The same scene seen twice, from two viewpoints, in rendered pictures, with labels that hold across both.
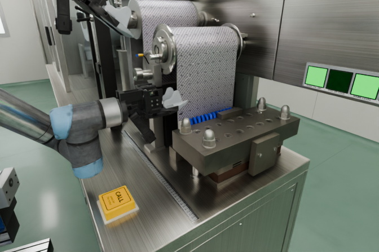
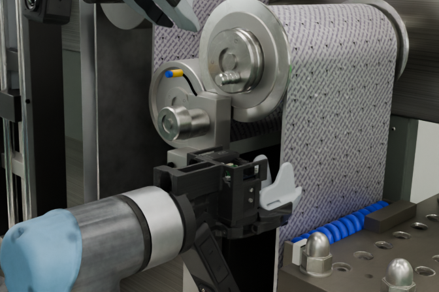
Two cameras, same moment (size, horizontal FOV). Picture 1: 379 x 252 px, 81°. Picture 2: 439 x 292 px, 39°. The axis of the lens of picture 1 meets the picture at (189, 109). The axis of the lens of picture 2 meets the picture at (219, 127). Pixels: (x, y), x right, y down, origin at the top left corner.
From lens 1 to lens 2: 0.25 m
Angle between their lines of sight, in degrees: 14
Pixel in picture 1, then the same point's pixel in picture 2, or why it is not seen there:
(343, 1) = not seen: outside the picture
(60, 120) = (54, 255)
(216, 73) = (356, 117)
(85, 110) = (106, 224)
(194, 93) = (314, 169)
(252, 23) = not seen: outside the picture
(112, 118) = (165, 242)
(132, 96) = (202, 181)
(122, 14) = not seen: outside the picture
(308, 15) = not seen: outside the picture
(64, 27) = (58, 8)
